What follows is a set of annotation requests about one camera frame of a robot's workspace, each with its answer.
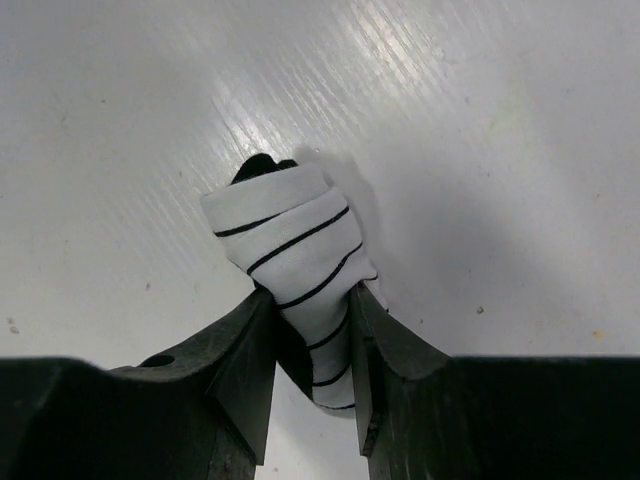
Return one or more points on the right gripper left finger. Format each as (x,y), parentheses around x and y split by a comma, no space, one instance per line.
(198,410)

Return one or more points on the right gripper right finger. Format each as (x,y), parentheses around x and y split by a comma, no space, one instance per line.
(422,414)

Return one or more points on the white black striped sock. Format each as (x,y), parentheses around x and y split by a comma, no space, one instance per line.
(293,232)

